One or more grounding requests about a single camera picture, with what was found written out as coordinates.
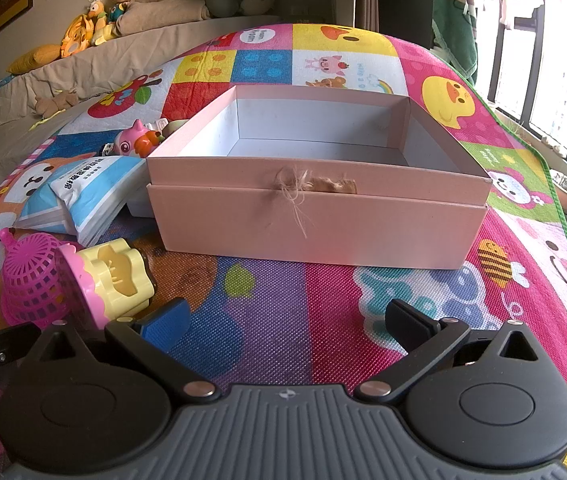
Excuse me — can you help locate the small beige toy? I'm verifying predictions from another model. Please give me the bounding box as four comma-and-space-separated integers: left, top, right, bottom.
163, 119, 191, 140

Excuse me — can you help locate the yellow and pink toy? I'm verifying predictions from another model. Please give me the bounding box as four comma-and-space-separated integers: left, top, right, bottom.
56, 240, 156, 331

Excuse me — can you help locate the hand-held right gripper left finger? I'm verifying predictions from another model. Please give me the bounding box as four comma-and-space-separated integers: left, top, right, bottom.
18, 297, 216, 398

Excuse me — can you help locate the light blue tissue packet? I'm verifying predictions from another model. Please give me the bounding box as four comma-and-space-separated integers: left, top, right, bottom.
13, 160, 84, 236

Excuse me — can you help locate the beige covered sofa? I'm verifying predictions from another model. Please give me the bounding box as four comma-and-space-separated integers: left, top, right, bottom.
0, 0, 284, 181

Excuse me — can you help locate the brown plush toy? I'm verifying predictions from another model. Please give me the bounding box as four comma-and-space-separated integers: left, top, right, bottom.
33, 89, 79, 118

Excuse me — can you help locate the colourful cartoon play mat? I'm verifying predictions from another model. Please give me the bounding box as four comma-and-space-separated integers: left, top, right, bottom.
0, 22, 567, 480

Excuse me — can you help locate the beige cushion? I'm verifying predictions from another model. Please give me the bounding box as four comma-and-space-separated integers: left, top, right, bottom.
116, 0, 214, 36

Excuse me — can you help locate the yellow duck plush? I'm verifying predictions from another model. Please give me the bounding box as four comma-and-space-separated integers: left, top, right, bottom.
86, 0, 114, 47

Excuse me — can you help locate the boy doll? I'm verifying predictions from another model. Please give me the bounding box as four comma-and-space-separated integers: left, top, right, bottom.
106, 0, 136, 26

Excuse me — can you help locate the pink cardboard box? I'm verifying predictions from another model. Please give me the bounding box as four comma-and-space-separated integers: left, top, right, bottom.
146, 84, 493, 270

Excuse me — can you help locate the pink mesh toy basket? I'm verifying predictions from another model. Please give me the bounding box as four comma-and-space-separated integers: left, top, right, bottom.
0, 227, 71, 328

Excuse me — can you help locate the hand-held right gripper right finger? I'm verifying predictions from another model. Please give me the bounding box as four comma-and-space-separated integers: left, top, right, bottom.
355, 299, 544, 408

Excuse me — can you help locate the yellow pillow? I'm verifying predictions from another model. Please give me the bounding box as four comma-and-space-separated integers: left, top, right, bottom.
6, 44, 61, 75

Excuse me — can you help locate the green hanging garment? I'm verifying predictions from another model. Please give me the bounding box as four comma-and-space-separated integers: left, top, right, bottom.
433, 0, 479, 83

